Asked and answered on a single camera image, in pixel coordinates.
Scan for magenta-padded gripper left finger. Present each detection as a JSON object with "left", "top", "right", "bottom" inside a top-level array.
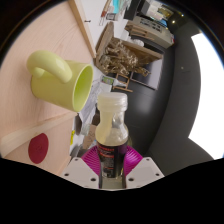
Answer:
[{"left": 61, "top": 145, "right": 103, "bottom": 190}]

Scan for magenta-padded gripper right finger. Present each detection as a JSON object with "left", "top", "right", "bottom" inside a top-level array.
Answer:
[{"left": 122, "top": 145, "right": 165, "bottom": 190}]

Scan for clear bottle with dark label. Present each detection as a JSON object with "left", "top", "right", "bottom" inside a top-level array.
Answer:
[{"left": 95, "top": 92, "right": 130, "bottom": 179}]

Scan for cardboard box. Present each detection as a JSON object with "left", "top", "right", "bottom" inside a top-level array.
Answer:
[{"left": 82, "top": 124, "right": 98, "bottom": 150}]

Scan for yellow paper slip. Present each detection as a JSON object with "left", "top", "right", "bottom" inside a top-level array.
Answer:
[{"left": 69, "top": 129, "right": 76, "bottom": 147}]

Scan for flat round red coaster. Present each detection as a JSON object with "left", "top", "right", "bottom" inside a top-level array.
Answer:
[{"left": 27, "top": 132, "right": 50, "bottom": 165}]

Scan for yellow-green mug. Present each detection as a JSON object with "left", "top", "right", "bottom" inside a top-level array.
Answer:
[{"left": 26, "top": 49, "right": 95, "bottom": 113}]

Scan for wooden easel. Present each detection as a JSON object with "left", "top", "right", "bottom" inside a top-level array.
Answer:
[{"left": 111, "top": 71, "right": 134, "bottom": 94}]

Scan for white glue bottle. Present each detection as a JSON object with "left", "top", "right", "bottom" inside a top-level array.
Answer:
[{"left": 99, "top": 75, "right": 116, "bottom": 86}]

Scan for ceiling strip light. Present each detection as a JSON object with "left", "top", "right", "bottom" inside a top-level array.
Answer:
[{"left": 188, "top": 31, "right": 224, "bottom": 160}]

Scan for brown carved relief sculpture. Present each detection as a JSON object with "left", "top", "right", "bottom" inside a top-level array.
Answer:
[{"left": 94, "top": 21, "right": 164, "bottom": 78}]

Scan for white plaster bust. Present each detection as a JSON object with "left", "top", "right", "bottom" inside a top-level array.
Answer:
[{"left": 131, "top": 38, "right": 146, "bottom": 48}]

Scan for white cabinet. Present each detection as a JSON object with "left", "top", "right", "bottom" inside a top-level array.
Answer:
[{"left": 128, "top": 14, "right": 174, "bottom": 49}]

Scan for light wooden drawing board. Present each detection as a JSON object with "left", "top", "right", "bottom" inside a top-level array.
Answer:
[{"left": 0, "top": 0, "right": 98, "bottom": 178}]

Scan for small paint jar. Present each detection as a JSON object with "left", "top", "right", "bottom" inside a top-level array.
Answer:
[{"left": 106, "top": 12, "right": 117, "bottom": 22}]

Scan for black flat boxes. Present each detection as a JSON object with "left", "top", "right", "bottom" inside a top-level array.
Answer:
[{"left": 123, "top": 0, "right": 148, "bottom": 21}]

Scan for colourful picture book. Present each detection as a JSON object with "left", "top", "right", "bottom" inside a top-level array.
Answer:
[{"left": 111, "top": 0, "right": 133, "bottom": 14}]

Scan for black wall screen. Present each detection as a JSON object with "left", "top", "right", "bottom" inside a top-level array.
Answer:
[{"left": 128, "top": 54, "right": 166, "bottom": 91}]

